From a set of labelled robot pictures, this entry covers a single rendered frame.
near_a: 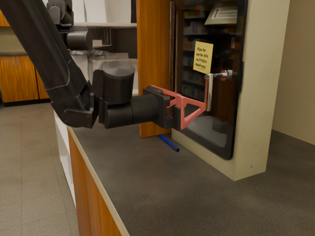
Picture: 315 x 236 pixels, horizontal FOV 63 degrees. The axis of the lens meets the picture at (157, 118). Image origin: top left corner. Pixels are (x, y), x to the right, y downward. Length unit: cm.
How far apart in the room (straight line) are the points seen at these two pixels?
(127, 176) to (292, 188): 40
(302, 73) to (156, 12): 55
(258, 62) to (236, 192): 30
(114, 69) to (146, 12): 44
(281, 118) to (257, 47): 54
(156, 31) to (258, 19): 38
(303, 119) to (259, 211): 53
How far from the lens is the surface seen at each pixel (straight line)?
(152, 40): 88
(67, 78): 48
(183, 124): 51
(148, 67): 88
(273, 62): 67
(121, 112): 49
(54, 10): 89
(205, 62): 70
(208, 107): 62
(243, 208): 61
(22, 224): 223
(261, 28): 63
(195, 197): 62
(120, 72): 45
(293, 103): 107
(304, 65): 104
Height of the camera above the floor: 129
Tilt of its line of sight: 18 degrees down
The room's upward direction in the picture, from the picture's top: straight up
